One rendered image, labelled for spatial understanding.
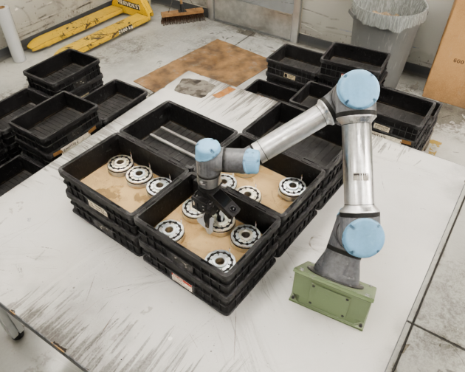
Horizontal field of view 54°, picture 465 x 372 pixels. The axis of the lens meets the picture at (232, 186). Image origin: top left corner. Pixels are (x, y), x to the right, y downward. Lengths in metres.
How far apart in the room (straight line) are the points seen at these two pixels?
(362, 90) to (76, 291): 1.13
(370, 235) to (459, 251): 1.59
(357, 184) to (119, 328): 0.87
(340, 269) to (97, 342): 0.79
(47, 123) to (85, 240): 1.21
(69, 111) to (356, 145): 2.00
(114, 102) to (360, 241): 2.20
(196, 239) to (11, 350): 1.24
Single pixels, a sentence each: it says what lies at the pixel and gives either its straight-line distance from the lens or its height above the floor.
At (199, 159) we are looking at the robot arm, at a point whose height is 1.17.
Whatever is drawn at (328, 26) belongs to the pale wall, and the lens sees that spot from 4.57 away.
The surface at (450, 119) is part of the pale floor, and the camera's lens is 3.93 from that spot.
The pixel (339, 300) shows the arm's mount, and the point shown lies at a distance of 1.48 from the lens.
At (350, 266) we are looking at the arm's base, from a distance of 1.49.
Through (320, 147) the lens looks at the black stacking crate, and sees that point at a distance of 1.96.
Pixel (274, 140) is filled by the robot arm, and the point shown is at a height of 1.14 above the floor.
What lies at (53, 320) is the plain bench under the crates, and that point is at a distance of 1.63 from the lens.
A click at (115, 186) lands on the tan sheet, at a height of 0.83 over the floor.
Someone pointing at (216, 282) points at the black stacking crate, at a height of 0.87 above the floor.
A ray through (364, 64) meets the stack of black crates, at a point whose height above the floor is 0.50.
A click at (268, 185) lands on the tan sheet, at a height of 0.83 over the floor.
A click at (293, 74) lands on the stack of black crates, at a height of 0.42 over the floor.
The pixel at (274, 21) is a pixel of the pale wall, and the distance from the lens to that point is 4.78.
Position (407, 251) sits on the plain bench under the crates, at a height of 0.70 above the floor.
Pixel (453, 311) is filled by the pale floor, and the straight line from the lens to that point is 2.62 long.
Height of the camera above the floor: 2.02
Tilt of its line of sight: 43 degrees down
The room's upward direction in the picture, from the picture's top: straight up
